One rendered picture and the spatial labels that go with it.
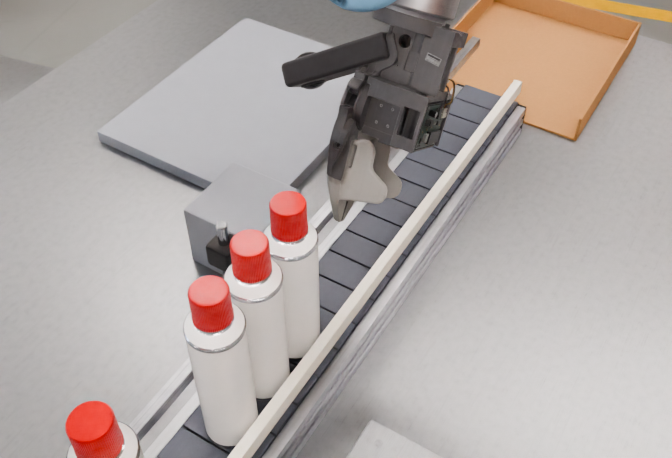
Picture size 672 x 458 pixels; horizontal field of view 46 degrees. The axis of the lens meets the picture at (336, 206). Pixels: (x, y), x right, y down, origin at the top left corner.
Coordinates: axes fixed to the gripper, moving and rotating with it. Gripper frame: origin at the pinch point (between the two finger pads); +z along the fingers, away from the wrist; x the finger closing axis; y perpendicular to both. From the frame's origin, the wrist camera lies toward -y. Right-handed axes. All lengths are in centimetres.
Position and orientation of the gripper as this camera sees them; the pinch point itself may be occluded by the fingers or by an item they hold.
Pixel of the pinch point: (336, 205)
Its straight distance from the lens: 78.4
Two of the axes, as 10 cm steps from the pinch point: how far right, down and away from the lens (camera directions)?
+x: 4.5, -1.6, 8.8
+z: -2.6, 9.2, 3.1
